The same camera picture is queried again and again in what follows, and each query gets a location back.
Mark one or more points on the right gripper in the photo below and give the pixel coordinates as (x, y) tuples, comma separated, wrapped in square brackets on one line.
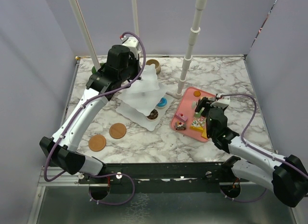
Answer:
[(205, 102)]

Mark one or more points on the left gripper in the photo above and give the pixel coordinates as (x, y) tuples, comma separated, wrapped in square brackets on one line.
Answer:
[(134, 58)]

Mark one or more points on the blue frosted donut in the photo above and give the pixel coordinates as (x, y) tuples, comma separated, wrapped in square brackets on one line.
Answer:
[(162, 103)]

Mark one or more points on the chocolate donut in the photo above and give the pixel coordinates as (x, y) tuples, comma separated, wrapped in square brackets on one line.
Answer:
[(153, 115)]

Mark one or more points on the white tiered serving stand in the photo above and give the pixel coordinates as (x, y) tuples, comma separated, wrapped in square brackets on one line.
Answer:
[(141, 98)]

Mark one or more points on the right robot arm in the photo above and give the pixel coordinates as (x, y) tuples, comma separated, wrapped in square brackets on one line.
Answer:
[(286, 177)]

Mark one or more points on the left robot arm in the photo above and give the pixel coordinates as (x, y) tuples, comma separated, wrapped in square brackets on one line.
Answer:
[(122, 68)]

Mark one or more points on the orange cookie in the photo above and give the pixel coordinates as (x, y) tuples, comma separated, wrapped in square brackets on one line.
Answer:
[(197, 93)]

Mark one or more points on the sprinkled cake slice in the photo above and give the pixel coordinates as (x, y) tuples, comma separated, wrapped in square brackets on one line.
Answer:
[(198, 125)]

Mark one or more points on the pink cake slice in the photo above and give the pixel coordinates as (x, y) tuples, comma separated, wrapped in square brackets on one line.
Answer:
[(181, 117)]

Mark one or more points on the chocolate swiss roll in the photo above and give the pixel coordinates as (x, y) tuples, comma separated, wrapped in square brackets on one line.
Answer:
[(180, 126)]

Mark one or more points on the beige ceramic cup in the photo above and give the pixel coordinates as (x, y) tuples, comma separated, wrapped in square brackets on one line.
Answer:
[(155, 63)]

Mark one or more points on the green ceramic mug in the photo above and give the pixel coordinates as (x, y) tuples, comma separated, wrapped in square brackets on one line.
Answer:
[(94, 70)]

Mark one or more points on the wooden coaster near stand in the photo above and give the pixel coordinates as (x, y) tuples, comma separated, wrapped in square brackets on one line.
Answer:
[(117, 130)]

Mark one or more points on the wooden coaster near edge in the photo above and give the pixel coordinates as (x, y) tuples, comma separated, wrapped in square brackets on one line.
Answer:
[(97, 143)]

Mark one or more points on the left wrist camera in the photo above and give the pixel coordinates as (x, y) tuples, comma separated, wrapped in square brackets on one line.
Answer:
[(131, 42)]

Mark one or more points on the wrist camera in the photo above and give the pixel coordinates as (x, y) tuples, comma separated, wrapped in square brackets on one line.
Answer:
[(131, 42), (222, 101)]

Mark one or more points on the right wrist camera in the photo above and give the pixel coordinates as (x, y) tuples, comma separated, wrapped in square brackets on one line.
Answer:
[(222, 101)]

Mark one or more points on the white pvc frame middle pole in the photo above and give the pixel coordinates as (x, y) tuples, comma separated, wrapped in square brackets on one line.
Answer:
[(135, 16)]

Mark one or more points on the white pvc frame pole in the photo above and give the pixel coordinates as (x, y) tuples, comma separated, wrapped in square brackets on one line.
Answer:
[(135, 16), (193, 35), (85, 33)]

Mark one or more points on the white pvc frame left pole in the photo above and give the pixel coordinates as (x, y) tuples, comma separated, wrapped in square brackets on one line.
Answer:
[(85, 33)]

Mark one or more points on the white pvc frame right pole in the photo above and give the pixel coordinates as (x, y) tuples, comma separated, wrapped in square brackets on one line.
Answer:
[(193, 35)]

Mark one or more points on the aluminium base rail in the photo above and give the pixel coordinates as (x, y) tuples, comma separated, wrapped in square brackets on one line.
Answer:
[(206, 172)]

